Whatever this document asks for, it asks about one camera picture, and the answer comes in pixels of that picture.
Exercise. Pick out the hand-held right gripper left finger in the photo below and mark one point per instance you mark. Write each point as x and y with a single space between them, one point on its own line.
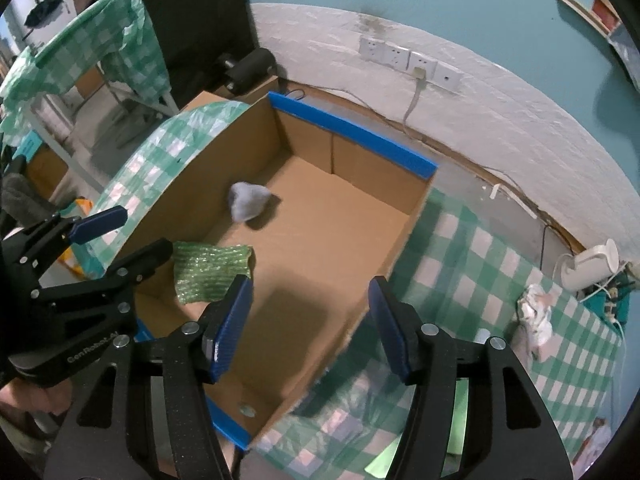
229 330

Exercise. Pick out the white plastic bag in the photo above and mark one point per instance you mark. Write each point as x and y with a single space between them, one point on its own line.
536 315

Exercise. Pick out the black cloth backdrop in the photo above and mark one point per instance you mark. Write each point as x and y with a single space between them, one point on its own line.
200 20

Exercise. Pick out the green mesh cloth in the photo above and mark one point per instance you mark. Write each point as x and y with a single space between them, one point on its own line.
205 270

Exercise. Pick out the person's left hand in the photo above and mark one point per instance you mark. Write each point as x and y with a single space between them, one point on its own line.
30 400

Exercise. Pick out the black cylindrical device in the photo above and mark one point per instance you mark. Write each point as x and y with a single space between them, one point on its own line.
252 70

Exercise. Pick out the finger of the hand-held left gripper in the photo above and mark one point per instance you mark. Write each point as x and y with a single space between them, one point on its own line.
100 222
145 260

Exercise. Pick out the black umbrella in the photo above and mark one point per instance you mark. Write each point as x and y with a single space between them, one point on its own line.
44 10

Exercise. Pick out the small brown cardboard box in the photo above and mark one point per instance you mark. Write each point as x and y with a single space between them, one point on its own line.
205 99

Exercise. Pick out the large cardboard box blue tape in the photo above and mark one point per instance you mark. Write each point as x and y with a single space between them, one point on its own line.
320 250

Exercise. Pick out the white electric kettle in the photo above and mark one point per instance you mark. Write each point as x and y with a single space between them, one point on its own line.
590 265

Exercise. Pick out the grey metal table frame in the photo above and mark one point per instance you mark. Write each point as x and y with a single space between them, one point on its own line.
55 140

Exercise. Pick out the grey balled sock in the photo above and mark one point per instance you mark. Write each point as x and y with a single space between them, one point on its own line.
248 202

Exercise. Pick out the wooden wall shelf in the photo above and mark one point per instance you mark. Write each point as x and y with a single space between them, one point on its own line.
585 15

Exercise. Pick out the white wall outlet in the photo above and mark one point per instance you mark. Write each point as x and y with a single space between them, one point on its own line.
423 64
448 77
397 56
372 47

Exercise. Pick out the dark grey fuzzy cloth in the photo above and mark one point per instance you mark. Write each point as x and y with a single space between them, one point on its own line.
22 197

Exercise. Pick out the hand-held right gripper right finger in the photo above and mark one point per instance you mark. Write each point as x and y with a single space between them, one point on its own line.
391 332

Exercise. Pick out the printed paper packet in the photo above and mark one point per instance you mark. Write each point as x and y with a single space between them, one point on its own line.
595 440

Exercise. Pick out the orange yellow bag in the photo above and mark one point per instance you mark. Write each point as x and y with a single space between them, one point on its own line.
77 260

